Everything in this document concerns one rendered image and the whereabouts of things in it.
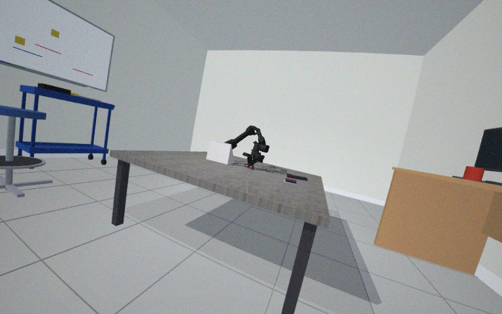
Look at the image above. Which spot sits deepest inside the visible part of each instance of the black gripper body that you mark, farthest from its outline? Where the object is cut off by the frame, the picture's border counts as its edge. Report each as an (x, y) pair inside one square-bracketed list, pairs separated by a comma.
[(252, 154)]

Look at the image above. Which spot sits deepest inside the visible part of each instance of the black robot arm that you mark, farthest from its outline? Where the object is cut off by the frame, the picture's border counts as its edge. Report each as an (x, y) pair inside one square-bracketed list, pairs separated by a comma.
[(261, 146)]

